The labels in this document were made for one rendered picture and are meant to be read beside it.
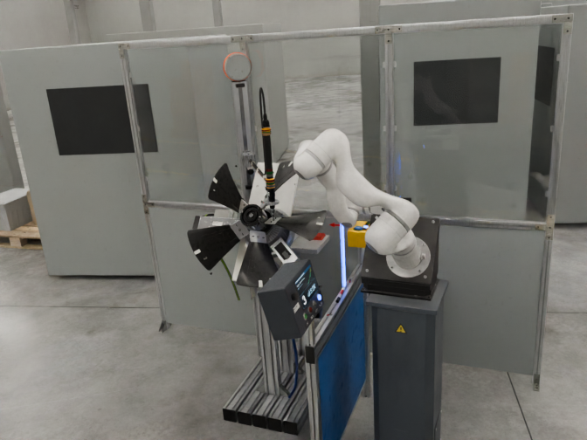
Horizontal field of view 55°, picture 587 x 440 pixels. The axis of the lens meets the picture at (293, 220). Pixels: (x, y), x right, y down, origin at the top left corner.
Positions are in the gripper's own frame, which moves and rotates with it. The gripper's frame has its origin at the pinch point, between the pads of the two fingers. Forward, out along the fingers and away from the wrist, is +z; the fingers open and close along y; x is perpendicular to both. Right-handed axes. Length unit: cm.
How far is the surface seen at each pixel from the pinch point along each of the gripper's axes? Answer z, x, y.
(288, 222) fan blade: -59, -11, -4
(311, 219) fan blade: -49, -12, -8
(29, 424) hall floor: -216, -118, 56
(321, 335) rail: -30, -43, 40
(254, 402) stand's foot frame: -94, -120, 4
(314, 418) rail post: -34, -78, 51
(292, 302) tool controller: -23, -7, 73
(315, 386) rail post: -30, -61, 50
